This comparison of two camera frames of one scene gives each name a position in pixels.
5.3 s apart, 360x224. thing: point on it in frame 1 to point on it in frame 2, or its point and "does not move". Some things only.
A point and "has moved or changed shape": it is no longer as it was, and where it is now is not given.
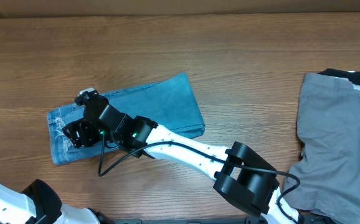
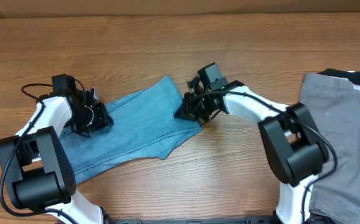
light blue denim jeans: x=170 y=102 has moved or changed shape
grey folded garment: x=337 y=177 does not move
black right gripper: x=79 y=129 to x=186 y=110
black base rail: x=252 y=219 does not move
